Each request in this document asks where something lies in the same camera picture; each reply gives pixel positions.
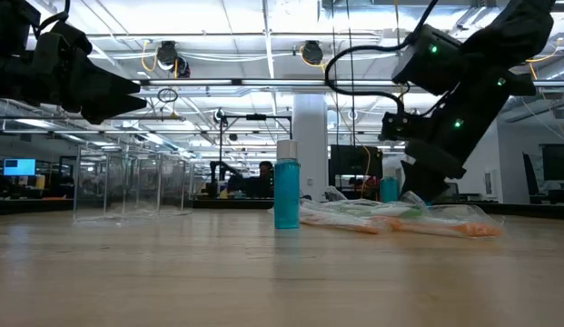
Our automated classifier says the black cable with coil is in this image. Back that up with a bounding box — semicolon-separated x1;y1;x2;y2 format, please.
344;0;355;147

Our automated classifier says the large black wall monitor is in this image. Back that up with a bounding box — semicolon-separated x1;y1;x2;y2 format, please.
540;144;564;183

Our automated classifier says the black right camera cable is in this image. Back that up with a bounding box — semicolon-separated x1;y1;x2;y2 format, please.
324;0;441;114

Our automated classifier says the clear acrylic organizer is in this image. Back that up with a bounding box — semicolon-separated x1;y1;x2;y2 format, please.
73;144;195;224

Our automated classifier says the orange white toothbrush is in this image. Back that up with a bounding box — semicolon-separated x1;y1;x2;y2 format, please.
371;213;505;239
298;206;388;236

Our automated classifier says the black camera cable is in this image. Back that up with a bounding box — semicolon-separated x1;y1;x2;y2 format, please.
35;0;73;40
324;0;441;114

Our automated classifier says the blue lit monitor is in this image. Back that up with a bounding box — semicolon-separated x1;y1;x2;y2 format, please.
3;158;37;177

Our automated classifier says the long ceiling light bar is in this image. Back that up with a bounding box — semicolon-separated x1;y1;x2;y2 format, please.
140;78;564;88

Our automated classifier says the black aluminium table frame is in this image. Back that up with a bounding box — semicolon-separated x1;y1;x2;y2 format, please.
0;197;564;220

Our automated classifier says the black left camera cable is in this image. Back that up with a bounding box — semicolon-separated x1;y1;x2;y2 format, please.
35;0;73;40

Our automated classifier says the black background station frame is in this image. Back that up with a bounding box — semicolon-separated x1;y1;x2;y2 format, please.
219;113;293;201

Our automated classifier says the black mesh chair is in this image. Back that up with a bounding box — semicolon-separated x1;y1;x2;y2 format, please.
433;181;460;203

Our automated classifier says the black screen on cart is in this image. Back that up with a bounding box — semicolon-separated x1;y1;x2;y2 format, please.
329;144;384;179

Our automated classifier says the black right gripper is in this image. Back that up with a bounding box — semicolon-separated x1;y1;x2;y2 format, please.
401;88;512;203

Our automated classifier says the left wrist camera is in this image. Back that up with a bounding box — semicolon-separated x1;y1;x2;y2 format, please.
34;20;94;60

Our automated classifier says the person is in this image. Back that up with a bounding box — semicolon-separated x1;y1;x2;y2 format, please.
256;160;276;199

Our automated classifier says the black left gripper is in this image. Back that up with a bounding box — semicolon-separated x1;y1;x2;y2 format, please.
0;43;148;125

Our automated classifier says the white building pillar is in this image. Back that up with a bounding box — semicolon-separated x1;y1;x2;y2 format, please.
292;93;331;203

